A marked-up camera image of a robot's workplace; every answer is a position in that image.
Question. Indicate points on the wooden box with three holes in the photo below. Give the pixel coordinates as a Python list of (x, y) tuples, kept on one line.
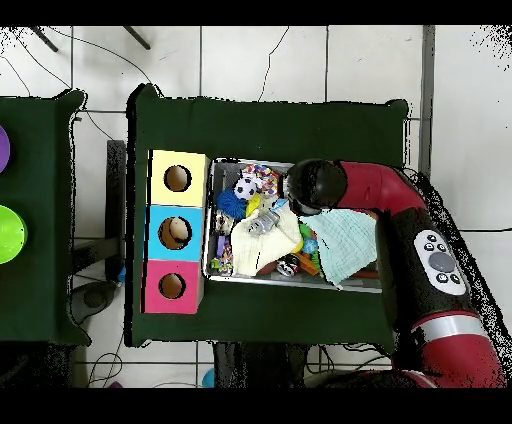
[(196, 192)]

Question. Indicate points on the small soccer ball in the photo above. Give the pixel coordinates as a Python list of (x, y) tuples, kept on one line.
[(244, 188)]

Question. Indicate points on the silver mesh bin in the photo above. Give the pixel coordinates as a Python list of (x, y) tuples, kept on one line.
[(228, 172)]

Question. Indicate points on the dark green tablecloth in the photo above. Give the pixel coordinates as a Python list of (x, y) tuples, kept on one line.
[(260, 128)]

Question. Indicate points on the mint green cloth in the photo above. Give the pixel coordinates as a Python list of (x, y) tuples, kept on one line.
[(344, 244)]

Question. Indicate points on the side table with green cloth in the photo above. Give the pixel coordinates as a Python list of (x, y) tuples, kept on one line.
[(36, 200)]

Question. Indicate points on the purple disc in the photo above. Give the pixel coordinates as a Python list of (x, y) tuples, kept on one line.
[(3, 150)]

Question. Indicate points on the cream cloth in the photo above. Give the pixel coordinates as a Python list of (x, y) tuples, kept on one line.
[(256, 252)]

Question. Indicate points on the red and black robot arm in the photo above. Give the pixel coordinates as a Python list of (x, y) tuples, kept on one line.
[(376, 184)]

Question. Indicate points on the blue spiky ball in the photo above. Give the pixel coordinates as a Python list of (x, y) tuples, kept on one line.
[(230, 204)]

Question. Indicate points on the lime green disc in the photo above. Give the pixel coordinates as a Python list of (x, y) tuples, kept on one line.
[(10, 234)]

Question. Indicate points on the blue round object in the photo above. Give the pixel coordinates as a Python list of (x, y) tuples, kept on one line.
[(208, 378)]

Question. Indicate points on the black tripod leg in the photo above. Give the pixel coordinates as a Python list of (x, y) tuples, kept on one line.
[(44, 39), (137, 38)]

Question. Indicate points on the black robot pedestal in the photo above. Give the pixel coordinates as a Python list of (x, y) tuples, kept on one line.
[(256, 364)]

